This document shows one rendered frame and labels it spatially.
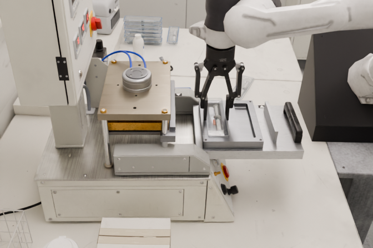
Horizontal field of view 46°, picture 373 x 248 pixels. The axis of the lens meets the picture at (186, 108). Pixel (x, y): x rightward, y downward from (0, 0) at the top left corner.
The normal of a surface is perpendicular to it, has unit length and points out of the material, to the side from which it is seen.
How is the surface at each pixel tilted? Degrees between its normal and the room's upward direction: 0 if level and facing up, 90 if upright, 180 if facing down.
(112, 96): 0
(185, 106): 90
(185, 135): 0
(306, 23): 93
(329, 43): 46
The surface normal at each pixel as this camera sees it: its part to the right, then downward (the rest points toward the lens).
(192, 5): -0.04, 0.57
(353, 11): 0.16, 0.45
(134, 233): 0.04, -0.81
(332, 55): 0.02, -0.15
